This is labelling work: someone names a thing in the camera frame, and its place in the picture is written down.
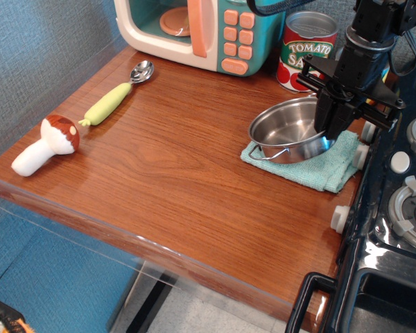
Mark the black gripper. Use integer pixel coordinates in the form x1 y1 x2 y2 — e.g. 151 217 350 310
296 44 406 141

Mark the metal pot with handles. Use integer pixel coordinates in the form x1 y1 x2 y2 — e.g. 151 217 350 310
246 96 336 164

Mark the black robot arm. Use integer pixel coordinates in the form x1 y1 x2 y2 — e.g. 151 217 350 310
297 1 416 139

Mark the light blue cloth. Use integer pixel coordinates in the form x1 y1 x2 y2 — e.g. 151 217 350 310
241 130 361 194

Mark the white stove knob upper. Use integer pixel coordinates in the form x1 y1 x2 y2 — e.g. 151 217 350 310
360 121 376 144

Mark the white stove knob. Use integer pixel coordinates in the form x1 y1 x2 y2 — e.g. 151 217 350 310
360 121 376 144
352 144 370 171
331 205 350 234

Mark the white stove knob middle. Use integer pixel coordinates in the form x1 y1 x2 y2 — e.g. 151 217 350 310
352 144 370 171

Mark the pineapple slices can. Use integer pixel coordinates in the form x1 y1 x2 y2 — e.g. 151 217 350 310
366 65 390 105

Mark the tomato sauce can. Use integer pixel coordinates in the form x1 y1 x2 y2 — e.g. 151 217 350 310
277 11 338 92

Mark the white stove knob lower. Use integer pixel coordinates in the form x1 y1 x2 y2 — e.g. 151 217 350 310
331 205 350 234

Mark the toy microwave teal and cream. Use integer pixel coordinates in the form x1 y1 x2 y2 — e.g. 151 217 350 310
114 1 285 77

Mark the black toy stove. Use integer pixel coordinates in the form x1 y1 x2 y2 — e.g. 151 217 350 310
286 68 416 332

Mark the plush mushroom toy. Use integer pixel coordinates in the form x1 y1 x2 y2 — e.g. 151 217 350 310
11 114 80 177

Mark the black table leg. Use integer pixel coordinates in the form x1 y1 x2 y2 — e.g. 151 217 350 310
110 265 177 332

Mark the black orange object corner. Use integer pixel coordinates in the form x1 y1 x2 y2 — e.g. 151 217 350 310
0 301 34 333

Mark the spoon with green handle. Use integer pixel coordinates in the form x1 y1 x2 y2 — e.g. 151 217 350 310
78 60 155 126

